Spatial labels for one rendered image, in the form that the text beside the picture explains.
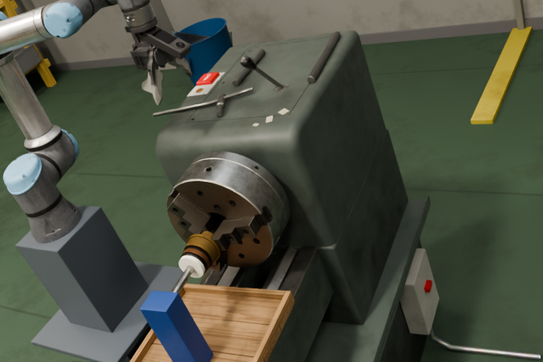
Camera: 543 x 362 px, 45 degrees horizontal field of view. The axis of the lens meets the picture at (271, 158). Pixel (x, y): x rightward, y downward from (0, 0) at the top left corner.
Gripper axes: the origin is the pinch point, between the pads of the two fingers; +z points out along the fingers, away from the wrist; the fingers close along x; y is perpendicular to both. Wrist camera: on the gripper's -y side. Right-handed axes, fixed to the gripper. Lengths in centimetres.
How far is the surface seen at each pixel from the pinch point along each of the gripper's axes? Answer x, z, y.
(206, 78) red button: -30.7, 13.5, 17.9
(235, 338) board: 34, 53, -21
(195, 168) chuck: 10.5, 17.3, -5.8
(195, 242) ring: 25.8, 28.9, -12.0
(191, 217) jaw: 20.0, 26.1, -7.4
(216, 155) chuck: 5.1, 16.7, -9.7
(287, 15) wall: -298, 107, 167
